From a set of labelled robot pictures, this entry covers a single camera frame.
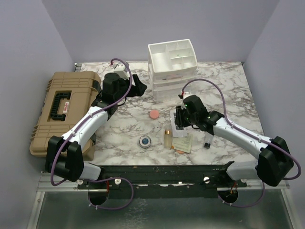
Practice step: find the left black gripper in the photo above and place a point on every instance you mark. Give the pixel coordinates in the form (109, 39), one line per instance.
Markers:
(137, 90)

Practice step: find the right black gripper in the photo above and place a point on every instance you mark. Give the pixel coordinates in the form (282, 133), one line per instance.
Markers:
(179, 119)

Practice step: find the eyeshadow palette plastic sleeve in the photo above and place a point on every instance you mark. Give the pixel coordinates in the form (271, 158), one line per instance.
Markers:
(176, 131)

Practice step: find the pink round compact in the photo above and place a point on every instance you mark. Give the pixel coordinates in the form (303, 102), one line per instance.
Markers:
(154, 114)

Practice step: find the cream sachet with barcode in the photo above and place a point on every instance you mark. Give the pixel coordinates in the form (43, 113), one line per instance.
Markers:
(183, 144)

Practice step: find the white makeup organizer with drawers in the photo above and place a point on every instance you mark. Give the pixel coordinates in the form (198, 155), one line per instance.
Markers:
(166, 58)

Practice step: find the round blue lid jar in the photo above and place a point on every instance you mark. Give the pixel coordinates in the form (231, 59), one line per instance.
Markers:
(145, 141)

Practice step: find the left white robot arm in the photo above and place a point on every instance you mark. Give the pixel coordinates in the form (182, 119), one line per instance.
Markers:
(64, 154)

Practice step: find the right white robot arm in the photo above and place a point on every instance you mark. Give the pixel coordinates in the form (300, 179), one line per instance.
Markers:
(272, 157)

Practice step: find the frosted gold cap bottle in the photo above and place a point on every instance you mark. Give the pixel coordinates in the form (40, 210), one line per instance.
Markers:
(168, 138)

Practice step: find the clear vial black cap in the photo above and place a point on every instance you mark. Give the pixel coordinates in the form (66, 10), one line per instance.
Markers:
(207, 141)

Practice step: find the tan hard tool case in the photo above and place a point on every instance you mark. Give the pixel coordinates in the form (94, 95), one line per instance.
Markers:
(69, 96)

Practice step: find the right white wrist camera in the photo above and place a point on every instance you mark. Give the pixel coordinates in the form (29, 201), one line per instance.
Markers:
(184, 95)

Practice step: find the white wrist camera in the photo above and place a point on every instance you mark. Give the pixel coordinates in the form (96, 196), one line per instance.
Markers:
(184, 95)
(121, 70)

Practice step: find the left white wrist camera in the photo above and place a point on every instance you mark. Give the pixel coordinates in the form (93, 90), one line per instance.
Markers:
(121, 70)

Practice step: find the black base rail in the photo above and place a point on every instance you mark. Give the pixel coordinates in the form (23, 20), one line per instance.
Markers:
(124, 182)

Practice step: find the aluminium rail frame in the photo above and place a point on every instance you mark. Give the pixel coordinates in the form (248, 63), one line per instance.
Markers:
(66, 207)

